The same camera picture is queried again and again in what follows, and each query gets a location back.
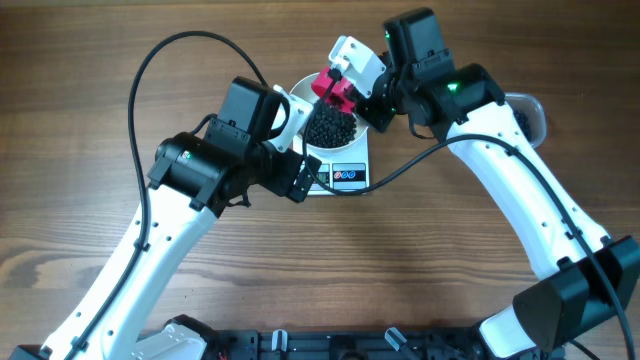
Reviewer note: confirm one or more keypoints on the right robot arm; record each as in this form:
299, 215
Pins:
584, 277

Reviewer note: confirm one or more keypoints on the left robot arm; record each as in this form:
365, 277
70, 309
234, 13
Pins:
192, 181

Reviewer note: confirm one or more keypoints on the white digital kitchen scale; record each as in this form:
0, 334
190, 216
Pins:
344, 170

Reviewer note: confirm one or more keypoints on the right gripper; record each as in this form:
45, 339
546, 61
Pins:
377, 119

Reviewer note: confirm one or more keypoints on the clear plastic bean container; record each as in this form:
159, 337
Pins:
530, 116

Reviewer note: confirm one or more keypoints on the white bowl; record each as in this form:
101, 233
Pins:
361, 125

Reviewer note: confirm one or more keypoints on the pink measuring scoop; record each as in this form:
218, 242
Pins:
341, 95

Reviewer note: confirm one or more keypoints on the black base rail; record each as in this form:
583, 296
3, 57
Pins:
431, 344

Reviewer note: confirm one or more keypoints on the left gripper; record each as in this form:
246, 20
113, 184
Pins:
281, 183

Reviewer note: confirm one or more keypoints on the black beans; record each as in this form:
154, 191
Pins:
331, 128

